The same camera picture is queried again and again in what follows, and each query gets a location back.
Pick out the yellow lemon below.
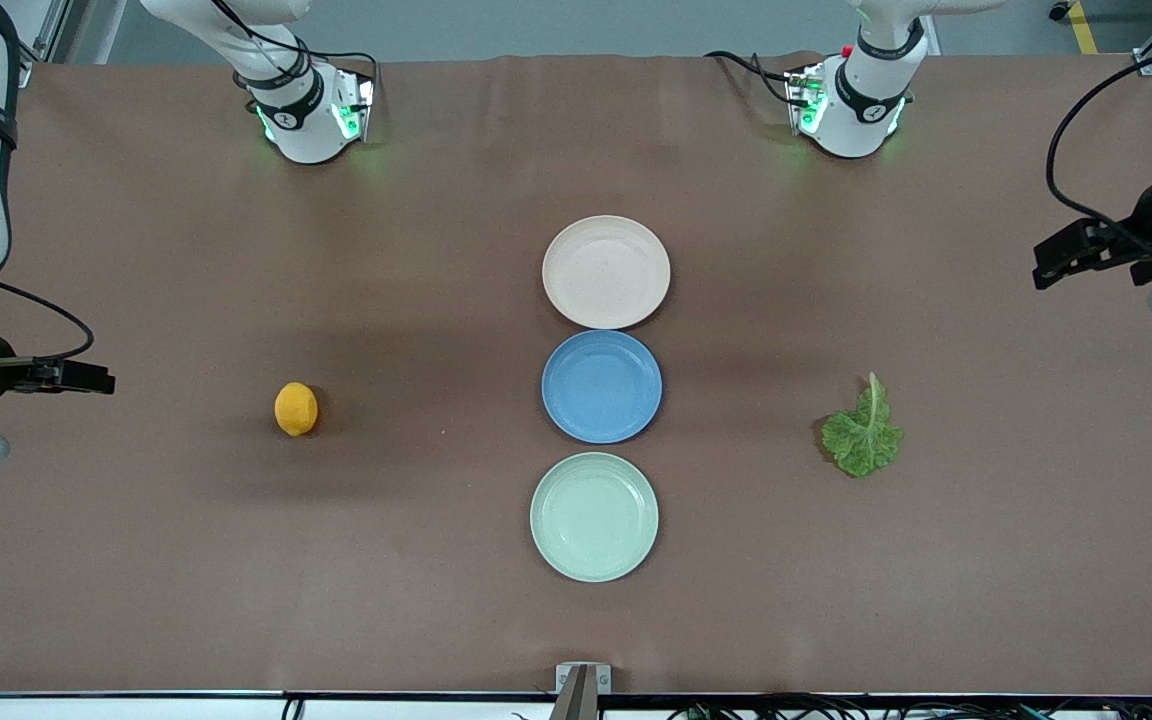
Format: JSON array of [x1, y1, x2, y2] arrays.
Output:
[[274, 382, 320, 438]]

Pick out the green lettuce leaf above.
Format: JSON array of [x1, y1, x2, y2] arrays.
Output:
[[820, 372, 905, 479]]

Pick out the brown table cover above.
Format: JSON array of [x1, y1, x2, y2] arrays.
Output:
[[0, 52, 1152, 698]]

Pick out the silver base connector box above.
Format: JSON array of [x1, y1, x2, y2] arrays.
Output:
[[784, 66, 825, 136], [334, 75, 377, 143]]

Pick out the beige round plate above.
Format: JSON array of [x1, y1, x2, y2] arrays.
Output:
[[542, 215, 672, 330]]

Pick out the blue round plate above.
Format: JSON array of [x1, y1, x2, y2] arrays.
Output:
[[541, 330, 664, 445]]

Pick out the light green round plate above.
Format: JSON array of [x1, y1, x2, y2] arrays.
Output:
[[530, 452, 660, 584]]

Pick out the white table edge rail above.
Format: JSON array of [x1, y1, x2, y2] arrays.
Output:
[[0, 693, 1152, 720]]

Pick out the black left base cable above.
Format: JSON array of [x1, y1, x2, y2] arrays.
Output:
[[704, 50, 797, 106]]

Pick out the black base cable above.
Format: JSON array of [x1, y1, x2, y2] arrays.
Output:
[[704, 50, 797, 106], [211, 0, 379, 81]]

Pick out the black right base cable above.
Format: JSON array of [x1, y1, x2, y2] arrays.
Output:
[[211, 0, 379, 81]]

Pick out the black cable bundle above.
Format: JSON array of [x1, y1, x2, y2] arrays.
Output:
[[666, 685, 1152, 720]]

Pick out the silver metal bracket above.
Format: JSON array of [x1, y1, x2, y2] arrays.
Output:
[[551, 663, 613, 720]]

